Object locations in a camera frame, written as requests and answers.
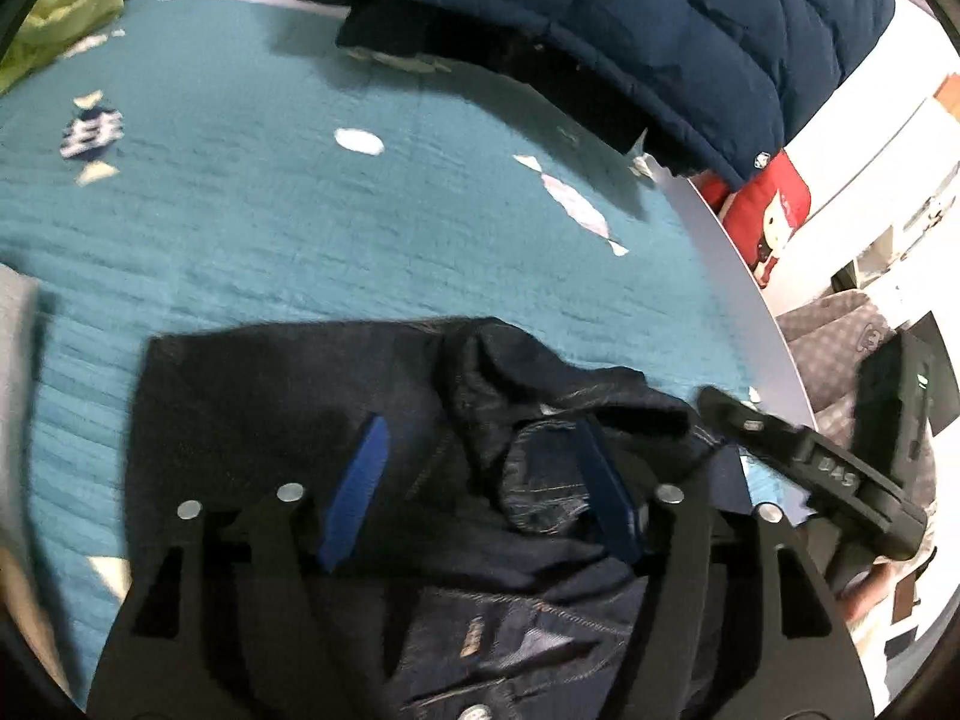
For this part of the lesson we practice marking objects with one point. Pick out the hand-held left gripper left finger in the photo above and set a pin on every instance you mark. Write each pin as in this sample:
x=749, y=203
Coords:
x=356, y=495

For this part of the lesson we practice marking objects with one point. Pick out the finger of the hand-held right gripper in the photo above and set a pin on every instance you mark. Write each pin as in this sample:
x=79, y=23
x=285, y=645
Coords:
x=742, y=420

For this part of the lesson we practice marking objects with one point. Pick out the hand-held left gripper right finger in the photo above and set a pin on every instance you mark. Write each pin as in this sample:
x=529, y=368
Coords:
x=611, y=487

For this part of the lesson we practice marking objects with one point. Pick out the dark denim jacket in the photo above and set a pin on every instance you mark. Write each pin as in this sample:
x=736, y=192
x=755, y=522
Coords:
x=285, y=390

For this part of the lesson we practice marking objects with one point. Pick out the person's right hand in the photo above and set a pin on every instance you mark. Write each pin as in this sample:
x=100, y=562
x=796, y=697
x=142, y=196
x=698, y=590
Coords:
x=862, y=596

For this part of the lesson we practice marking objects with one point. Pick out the pink checked blanket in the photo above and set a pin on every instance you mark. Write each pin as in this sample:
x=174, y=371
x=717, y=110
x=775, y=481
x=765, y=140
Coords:
x=825, y=337

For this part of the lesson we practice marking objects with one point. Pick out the red cartoon cushion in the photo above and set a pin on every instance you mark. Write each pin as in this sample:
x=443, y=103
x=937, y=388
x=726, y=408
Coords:
x=772, y=202

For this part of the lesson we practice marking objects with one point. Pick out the teal candy print bedsheet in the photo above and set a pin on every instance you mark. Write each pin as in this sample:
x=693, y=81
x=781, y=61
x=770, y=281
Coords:
x=300, y=225

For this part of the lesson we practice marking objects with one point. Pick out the tan jacket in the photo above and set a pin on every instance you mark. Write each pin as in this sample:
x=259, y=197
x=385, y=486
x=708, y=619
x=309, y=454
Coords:
x=15, y=390

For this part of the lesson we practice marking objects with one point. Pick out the navy puffer jacket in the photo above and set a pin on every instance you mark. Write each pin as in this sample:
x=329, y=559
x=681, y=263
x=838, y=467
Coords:
x=637, y=30

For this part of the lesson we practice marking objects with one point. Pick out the green quilt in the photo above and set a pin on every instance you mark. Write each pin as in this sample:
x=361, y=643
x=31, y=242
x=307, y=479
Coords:
x=52, y=22

